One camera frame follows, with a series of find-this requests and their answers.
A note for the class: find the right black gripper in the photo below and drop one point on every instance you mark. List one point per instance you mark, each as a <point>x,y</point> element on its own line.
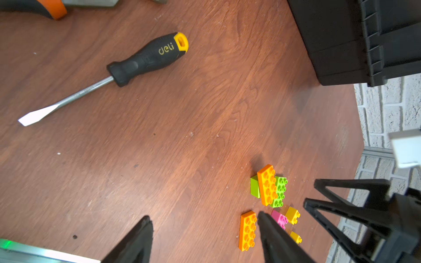
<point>399,227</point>

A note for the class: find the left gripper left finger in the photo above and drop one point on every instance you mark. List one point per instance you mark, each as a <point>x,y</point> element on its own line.
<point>136,246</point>

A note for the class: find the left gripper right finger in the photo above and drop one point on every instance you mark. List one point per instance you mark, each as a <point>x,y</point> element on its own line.
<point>278,246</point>

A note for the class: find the orange long lego brick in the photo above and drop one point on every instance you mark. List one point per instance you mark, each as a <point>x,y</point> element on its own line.
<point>267,185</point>
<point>247,230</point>

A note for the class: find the green long lego brick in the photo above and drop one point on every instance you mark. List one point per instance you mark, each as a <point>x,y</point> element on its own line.
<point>281,183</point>

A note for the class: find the small green lego brick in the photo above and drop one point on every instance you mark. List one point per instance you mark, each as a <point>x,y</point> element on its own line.
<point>254,187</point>

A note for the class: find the yellow small lego brick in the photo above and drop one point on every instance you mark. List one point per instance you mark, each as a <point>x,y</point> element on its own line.
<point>296,237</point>
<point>292,215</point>

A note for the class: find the pink lego brick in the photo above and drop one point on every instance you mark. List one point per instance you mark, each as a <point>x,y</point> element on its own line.
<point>281,219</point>

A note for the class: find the black plastic toolbox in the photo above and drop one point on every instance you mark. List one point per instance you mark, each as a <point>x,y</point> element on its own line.
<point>369,41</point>

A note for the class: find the orange handled pliers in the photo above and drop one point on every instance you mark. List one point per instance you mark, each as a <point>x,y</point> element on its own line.
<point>53,9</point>

